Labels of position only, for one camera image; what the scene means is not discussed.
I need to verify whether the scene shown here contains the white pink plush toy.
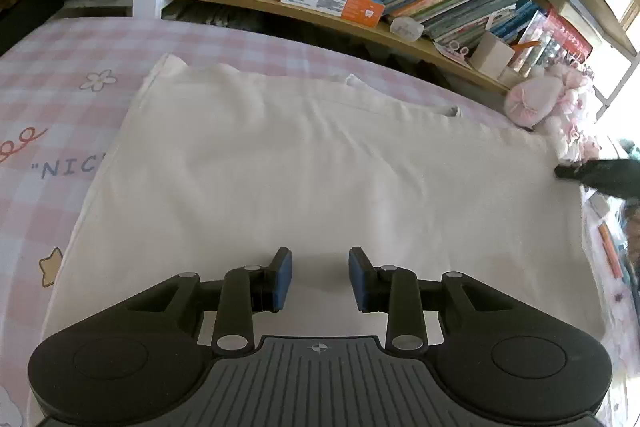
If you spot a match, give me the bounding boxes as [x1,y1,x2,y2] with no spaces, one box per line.
[542,66,602,160]

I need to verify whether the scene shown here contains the black keyboard piano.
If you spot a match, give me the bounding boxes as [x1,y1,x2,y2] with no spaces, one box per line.
[0,0,65,56]

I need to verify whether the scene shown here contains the white t-shirt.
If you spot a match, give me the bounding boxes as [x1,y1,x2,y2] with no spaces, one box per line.
[27,53,609,427]

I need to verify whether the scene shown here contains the small white plastic case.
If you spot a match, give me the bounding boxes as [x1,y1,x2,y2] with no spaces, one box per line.
[389,16,425,42]

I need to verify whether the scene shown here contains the pink checkered printed bed sheet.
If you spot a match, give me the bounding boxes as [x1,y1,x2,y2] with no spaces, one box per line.
[0,17,640,427]

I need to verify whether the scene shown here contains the beige pen holder box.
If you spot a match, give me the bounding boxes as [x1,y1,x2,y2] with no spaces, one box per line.
[470,32,516,76]

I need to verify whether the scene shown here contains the wooden bookshelf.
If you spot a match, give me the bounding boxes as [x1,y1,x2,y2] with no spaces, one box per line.
[162,0,640,96]

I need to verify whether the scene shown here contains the red printed package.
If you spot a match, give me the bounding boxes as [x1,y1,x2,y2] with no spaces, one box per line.
[520,9,594,68]

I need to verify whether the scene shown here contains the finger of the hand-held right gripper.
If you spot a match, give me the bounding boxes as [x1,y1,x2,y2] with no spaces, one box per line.
[553,157,640,198]

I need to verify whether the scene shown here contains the pink scissors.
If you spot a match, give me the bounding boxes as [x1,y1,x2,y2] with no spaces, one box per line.
[439,40,471,58]

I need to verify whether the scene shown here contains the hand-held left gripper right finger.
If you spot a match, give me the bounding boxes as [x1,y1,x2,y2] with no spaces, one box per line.
[348,246,522,354]

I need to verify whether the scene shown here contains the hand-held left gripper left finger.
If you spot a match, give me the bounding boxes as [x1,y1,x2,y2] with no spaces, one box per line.
[121,247,294,356]

